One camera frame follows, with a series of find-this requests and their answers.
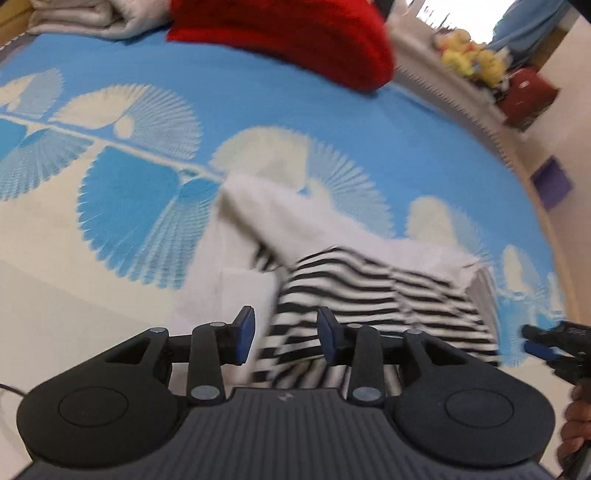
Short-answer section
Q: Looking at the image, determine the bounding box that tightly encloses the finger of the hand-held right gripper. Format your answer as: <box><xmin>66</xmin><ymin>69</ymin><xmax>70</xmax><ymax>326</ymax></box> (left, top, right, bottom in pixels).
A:
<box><xmin>522</xmin><ymin>324</ymin><xmax>561</xmax><ymax>343</ymax></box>
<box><xmin>525</xmin><ymin>342</ymin><xmax>566</xmax><ymax>364</ymax></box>

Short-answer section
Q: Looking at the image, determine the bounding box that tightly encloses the grey trimmed bed mat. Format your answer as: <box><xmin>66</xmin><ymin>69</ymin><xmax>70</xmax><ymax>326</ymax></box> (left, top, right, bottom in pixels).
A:
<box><xmin>390</xmin><ymin>65</ymin><xmax>515</xmax><ymax>174</ymax></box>

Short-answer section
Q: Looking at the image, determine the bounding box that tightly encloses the wooden headboard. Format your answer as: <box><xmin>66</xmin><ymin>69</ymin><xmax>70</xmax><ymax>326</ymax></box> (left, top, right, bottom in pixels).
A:
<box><xmin>0</xmin><ymin>0</ymin><xmax>35</xmax><ymax>47</ymax></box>

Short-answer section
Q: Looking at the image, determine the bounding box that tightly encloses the wooden bed frame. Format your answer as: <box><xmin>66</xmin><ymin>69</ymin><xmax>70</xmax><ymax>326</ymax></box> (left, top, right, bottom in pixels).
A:
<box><xmin>517</xmin><ymin>152</ymin><xmax>583</xmax><ymax>324</ymax></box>

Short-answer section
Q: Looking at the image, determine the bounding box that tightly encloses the cream folded quilt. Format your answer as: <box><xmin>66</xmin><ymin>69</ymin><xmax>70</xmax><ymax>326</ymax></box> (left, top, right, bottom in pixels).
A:
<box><xmin>28</xmin><ymin>0</ymin><xmax>174</xmax><ymax>41</ymax></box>

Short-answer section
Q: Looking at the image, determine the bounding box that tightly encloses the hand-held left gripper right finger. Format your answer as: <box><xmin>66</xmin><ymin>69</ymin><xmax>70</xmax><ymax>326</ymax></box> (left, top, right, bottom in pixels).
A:
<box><xmin>317</xmin><ymin>307</ymin><xmax>472</xmax><ymax>406</ymax></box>

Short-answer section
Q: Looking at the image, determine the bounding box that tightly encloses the red cushion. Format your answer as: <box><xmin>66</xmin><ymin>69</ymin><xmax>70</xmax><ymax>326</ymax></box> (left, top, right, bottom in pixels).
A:
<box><xmin>499</xmin><ymin>67</ymin><xmax>560</xmax><ymax>131</ymax></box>

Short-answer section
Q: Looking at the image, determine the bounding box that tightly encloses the yellow duck plush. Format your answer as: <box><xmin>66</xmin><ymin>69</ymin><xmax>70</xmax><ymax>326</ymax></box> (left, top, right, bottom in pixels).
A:
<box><xmin>438</xmin><ymin>29</ymin><xmax>477</xmax><ymax>77</ymax></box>

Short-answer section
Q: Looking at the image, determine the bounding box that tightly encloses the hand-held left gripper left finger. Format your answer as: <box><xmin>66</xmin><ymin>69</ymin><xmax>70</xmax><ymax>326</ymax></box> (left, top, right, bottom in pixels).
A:
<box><xmin>99</xmin><ymin>305</ymin><xmax>256</xmax><ymax>406</ymax></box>

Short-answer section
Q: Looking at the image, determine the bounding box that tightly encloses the yellow round plush toy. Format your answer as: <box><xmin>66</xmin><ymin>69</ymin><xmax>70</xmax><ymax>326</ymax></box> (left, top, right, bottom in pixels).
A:
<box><xmin>471</xmin><ymin>46</ymin><xmax>509</xmax><ymax>88</ymax></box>

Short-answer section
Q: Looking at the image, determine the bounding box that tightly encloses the red folded blanket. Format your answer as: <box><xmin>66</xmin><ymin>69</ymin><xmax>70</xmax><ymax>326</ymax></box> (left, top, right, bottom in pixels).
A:
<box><xmin>166</xmin><ymin>0</ymin><xmax>395</xmax><ymax>92</ymax></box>

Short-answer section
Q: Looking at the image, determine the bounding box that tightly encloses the blue and cream bed blanket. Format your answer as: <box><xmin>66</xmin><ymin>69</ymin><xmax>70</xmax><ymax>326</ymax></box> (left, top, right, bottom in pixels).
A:
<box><xmin>0</xmin><ymin>32</ymin><xmax>568</xmax><ymax>472</ymax></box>

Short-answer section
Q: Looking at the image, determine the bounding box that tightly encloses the striped hooded top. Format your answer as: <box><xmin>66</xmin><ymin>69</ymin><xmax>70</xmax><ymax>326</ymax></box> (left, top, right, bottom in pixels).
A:
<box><xmin>175</xmin><ymin>173</ymin><xmax>502</xmax><ymax>393</ymax></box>

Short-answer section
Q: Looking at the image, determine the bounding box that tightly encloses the person's right hand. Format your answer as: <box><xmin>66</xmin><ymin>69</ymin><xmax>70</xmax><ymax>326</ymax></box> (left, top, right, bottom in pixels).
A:
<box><xmin>558</xmin><ymin>383</ymin><xmax>591</xmax><ymax>467</ymax></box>

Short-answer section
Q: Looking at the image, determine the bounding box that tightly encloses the blue curtain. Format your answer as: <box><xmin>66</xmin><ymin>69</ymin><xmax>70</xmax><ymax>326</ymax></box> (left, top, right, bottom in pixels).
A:
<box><xmin>487</xmin><ymin>0</ymin><xmax>575</xmax><ymax>54</ymax></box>

